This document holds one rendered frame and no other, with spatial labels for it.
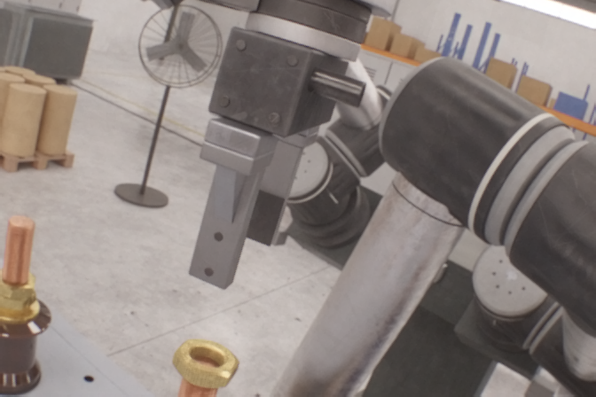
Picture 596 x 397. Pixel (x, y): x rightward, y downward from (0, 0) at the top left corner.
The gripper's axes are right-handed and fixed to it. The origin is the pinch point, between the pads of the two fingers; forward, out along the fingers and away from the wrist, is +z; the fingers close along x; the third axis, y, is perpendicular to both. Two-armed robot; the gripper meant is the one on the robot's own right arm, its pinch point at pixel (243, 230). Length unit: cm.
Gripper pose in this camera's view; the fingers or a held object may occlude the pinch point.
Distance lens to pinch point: 38.1
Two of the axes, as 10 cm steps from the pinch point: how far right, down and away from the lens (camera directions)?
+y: 9.3, 3.4, -1.7
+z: -2.9, 9.3, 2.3
